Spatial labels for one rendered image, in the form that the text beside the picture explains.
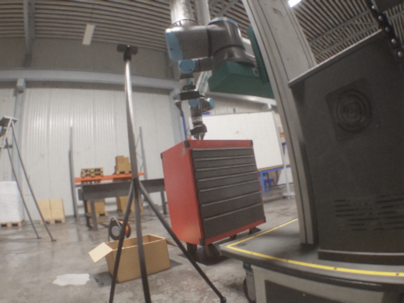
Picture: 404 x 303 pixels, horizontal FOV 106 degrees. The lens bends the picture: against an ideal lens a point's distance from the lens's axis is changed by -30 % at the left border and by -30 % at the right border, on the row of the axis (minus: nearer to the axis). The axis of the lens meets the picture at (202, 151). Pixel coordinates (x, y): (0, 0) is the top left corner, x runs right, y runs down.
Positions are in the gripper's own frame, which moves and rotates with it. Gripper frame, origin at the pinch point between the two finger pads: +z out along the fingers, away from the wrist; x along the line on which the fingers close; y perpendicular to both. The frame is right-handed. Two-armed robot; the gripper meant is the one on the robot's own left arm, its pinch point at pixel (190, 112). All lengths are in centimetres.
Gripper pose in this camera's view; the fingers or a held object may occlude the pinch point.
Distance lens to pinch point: 142.4
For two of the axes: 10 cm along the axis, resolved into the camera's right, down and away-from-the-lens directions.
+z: 1.2, 9.6, 2.7
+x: -9.2, 2.1, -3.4
